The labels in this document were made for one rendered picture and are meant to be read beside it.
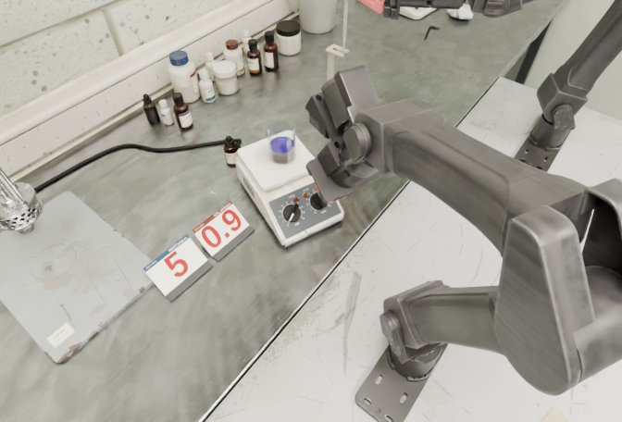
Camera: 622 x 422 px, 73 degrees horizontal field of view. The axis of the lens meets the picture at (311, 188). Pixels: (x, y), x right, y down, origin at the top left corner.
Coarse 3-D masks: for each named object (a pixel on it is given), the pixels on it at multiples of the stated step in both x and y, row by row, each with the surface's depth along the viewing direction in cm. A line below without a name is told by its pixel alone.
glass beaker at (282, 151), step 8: (272, 120) 75; (280, 120) 75; (288, 120) 75; (272, 128) 76; (280, 128) 76; (288, 128) 76; (272, 136) 77; (288, 136) 72; (272, 144) 73; (280, 144) 73; (288, 144) 74; (272, 152) 75; (280, 152) 74; (288, 152) 75; (272, 160) 77; (280, 160) 76; (288, 160) 76
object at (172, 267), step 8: (176, 248) 71; (184, 248) 72; (192, 248) 73; (168, 256) 71; (176, 256) 71; (184, 256) 72; (192, 256) 72; (200, 256) 73; (160, 264) 70; (168, 264) 70; (176, 264) 71; (184, 264) 72; (192, 264) 72; (152, 272) 69; (160, 272) 69; (168, 272) 70; (176, 272) 71; (184, 272) 71; (160, 280) 69; (168, 280) 70; (176, 280) 70
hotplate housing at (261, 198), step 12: (240, 168) 80; (252, 180) 78; (300, 180) 77; (312, 180) 77; (252, 192) 79; (264, 192) 75; (276, 192) 75; (288, 192) 76; (264, 204) 74; (264, 216) 78; (336, 216) 77; (276, 228) 74; (312, 228) 76; (324, 228) 78; (288, 240) 74; (300, 240) 76
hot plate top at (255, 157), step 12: (252, 144) 81; (264, 144) 81; (300, 144) 81; (240, 156) 79; (252, 156) 79; (264, 156) 79; (300, 156) 79; (312, 156) 79; (252, 168) 77; (264, 168) 77; (276, 168) 77; (288, 168) 77; (300, 168) 77; (264, 180) 75; (276, 180) 75; (288, 180) 75
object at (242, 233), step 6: (246, 222) 78; (246, 228) 78; (252, 228) 78; (234, 234) 77; (240, 234) 77; (246, 234) 77; (228, 240) 76; (234, 240) 76; (240, 240) 76; (204, 246) 74; (222, 246) 75; (228, 246) 75; (234, 246) 76; (210, 252) 74; (216, 252) 75; (222, 252) 75; (228, 252) 75; (216, 258) 74
